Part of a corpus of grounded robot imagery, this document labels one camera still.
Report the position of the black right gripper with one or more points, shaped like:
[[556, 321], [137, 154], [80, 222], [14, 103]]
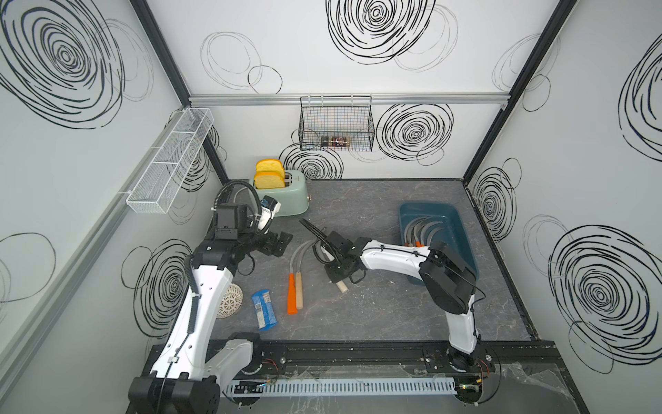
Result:
[[333, 277]]

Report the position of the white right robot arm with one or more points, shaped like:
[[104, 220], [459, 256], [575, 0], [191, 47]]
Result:
[[450, 281]]

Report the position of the white plastic strainer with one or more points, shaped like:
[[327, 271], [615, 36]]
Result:
[[231, 302]]

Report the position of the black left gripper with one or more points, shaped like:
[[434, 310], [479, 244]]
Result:
[[268, 247]]

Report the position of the yellow toast slice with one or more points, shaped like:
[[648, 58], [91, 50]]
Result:
[[268, 180], [270, 166]]

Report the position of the white slotted cable duct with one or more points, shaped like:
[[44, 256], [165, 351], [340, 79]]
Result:
[[290, 388]]

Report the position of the teal plastic storage box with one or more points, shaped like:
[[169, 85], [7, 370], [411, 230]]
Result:
[[454, 234]]

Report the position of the blue snack packet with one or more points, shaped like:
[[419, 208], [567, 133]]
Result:
[[264, 311]]

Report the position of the black wire wall basket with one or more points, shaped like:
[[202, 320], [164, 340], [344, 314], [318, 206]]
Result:
[[336, 122]]

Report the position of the white wire wall shelf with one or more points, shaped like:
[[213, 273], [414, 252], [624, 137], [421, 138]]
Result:
[[183, 137]]

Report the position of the wooden handle sickle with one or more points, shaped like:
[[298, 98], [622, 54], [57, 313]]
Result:
[[432, 234], [329, 258], [296, 263]]

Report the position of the orange handle sickle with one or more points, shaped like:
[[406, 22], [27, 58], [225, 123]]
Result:
[[291, 308], [413, 231], [424, 233]]

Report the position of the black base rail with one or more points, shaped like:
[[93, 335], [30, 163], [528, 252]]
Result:
[[282, 356]]

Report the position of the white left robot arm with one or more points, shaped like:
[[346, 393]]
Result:
[[184, 379]]

